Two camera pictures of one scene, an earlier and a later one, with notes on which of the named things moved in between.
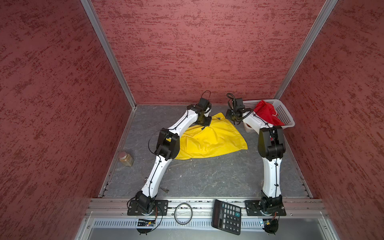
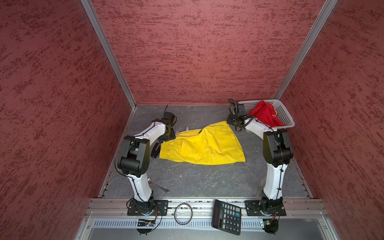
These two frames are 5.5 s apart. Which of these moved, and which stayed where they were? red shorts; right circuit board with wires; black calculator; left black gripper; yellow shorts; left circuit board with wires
Moved: yellow shorts; left black gripper
Stayed: right circuit board with wires; left circuit board with wires; red shorts; black calculator
